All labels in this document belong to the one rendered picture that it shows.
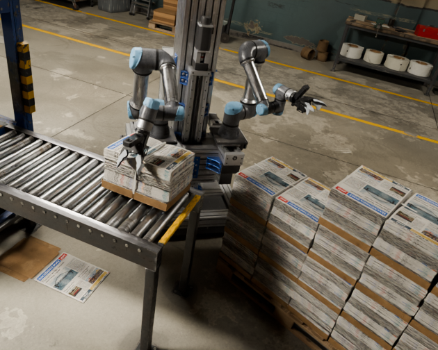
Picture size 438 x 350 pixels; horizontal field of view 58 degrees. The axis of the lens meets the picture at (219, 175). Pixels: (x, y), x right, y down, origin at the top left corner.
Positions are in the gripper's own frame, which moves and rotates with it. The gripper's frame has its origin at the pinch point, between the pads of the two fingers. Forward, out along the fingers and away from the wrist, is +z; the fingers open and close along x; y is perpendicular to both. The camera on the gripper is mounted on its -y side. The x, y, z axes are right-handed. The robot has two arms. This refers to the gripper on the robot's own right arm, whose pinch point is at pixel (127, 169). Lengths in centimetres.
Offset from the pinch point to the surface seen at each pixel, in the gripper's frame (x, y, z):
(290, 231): -78, 57, 6
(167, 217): -20.0, 18.5, 16.6
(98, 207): 12.4, 8.2, 22.8
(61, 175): 45, 18, 16
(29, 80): 103, 40, -30
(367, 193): -108, 36, -26
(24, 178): 57, 8, 23
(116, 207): 5.5, 12.8, 20.3
